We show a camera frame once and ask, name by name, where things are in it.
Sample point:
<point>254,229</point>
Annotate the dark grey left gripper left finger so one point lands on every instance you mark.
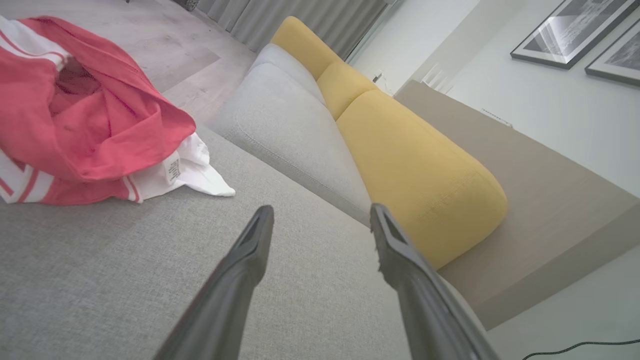
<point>225,310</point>

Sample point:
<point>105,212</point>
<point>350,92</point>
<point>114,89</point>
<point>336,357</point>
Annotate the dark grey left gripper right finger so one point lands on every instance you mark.
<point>430,320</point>

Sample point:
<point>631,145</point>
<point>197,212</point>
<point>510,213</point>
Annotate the red and white jersey shirt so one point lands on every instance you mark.
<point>100,130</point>

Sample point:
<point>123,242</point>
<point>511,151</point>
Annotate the large grey fabric sofa chaise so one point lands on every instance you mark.
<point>125,275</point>

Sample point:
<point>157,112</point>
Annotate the yellow sofa back cushion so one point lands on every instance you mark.
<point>345,85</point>
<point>300,45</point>
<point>420,180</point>

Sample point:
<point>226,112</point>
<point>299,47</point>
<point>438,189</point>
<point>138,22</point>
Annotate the grey sofa seat cushion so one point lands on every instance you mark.
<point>280,57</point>
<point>290,135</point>

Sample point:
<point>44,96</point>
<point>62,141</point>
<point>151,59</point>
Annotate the grey pleated curtain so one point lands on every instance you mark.
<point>300,15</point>

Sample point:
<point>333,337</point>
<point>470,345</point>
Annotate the white wall socket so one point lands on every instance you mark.
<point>378,76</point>

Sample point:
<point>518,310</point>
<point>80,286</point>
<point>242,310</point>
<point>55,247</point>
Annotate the black framed wall picture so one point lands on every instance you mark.
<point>565,30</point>
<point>625,55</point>

